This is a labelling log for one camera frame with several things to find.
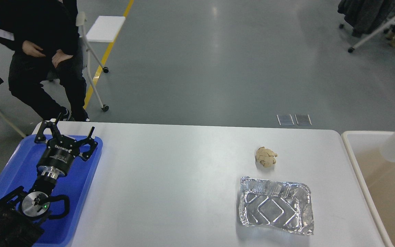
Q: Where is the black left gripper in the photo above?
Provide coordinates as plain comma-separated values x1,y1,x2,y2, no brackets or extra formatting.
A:
34,112,98,178

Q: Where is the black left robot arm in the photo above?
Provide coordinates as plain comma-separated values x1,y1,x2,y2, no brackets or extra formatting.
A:
0,119,103,247

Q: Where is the seated person in black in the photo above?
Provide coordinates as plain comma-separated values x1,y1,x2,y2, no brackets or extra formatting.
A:
0,0,89,122

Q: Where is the white foam board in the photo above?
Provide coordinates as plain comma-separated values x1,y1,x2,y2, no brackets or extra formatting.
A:
86,16,125,43

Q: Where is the white office chair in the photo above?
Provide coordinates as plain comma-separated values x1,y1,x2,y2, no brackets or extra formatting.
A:
76,11,109,112

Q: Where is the crumpled brown paper ball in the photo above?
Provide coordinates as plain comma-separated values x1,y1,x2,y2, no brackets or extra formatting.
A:
254,146,278,168

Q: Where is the aluminium foil tray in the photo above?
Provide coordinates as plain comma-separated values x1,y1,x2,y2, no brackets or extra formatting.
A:
238,176,314,236

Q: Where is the left floor plate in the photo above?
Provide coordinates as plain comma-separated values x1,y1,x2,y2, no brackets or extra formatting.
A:
276,114,294,126

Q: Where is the floor plate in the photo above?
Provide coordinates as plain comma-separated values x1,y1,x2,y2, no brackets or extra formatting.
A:
276,114,294,126
295,114,312,126

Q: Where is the right floor plate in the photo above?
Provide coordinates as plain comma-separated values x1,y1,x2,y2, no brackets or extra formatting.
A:
295,114,312,126

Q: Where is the chair with grey jacket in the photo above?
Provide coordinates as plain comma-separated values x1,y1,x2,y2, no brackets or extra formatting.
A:
337,0,395,53

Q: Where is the beige plastic bin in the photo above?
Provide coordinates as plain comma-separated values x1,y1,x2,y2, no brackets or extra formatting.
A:
342,131,395,247

